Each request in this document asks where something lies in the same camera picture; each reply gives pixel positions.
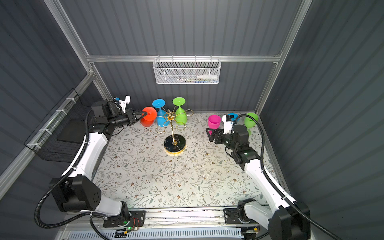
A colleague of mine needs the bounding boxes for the gold wire glass rack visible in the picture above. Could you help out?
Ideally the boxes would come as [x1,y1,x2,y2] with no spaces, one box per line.
[156,109,187,156]

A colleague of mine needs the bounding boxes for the right aluminium corner post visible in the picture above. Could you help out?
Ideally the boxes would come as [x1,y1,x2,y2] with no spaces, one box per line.
[255,0,313,116]

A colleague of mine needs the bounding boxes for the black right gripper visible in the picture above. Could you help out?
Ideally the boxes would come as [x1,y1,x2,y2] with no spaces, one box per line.
[206,127,238,153]

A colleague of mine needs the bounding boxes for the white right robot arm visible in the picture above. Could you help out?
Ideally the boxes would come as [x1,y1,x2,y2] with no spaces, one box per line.
[206,125,311,240]

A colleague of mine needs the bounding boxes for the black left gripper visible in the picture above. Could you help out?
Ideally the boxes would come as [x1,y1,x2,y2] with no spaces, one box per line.
[108,109,147,130]

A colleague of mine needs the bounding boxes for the white mesh wall basket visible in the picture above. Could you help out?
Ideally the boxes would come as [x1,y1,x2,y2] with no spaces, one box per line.
[153,59,222,85]

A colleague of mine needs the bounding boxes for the aluminium corner frame post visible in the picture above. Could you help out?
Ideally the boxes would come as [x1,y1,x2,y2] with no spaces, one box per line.
[44,1,113,101]

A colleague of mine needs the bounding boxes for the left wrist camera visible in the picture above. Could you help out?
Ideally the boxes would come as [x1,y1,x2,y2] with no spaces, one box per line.
[114,96,131,114]

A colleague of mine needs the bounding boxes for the black wire side basket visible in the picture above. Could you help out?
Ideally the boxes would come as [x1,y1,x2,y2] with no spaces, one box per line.
[24,86,104,163]

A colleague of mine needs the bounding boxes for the blue wine glass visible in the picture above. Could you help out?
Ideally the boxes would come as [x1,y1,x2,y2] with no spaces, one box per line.
[228,113,238,122]
[152,99,170,127]

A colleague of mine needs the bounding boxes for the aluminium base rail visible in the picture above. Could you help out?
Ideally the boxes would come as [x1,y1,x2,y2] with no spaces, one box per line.
[71,205,307,233]

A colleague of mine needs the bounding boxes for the white vented cover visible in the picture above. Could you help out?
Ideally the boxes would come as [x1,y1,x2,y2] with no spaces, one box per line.
[67,227,245,240]

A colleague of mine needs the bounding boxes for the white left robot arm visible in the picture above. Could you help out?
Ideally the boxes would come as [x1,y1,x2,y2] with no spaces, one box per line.
[50,100,147,220]

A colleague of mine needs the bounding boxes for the red wine glass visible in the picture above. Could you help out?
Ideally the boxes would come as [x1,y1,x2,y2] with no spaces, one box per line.
[141,107,157,127]

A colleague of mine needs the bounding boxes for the pink wine glass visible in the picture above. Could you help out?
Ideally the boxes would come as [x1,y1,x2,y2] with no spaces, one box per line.
[208,115,222,130]

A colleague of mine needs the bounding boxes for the right black corrugated cable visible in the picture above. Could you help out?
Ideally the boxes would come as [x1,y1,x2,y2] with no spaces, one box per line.
[235,113,343,240]

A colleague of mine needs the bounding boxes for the green wine glass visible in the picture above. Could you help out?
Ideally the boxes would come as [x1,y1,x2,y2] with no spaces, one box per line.
[173,97,187,125]
[244,113,259,136]

